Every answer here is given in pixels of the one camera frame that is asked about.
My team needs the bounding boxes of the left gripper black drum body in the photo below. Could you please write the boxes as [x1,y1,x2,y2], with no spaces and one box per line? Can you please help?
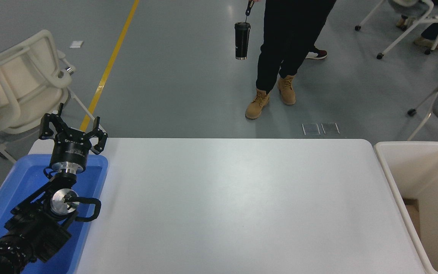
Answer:
[49,129,92,166]

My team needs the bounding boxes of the cream swivel chair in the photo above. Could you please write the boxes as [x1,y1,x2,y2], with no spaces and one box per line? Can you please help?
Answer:
[0,29,105,164]

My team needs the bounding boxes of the blue plastic tray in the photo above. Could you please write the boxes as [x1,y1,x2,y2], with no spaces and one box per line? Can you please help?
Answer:
[0,154,109,274]

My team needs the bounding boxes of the clear floor plate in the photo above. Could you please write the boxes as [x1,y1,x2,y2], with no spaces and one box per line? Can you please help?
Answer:
[321,122,340,135]
[302,123,321,136]

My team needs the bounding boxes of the person in red-white shoes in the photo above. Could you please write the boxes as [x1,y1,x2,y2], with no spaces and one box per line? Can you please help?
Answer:
[305,47,328,60]

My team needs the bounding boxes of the white chair with grey seat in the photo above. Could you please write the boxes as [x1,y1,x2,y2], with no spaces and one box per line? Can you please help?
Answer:
[354,0,438,60]

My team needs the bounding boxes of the large pale bin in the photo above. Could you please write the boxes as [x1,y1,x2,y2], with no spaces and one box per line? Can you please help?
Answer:
[373,142,438,274]

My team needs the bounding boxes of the person in tan shoes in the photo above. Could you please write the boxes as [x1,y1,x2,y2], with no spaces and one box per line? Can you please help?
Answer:
[395,0,438,49]

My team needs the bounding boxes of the black tumbler with strap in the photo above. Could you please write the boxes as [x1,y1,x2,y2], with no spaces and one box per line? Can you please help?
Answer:
[234,0,256,61]

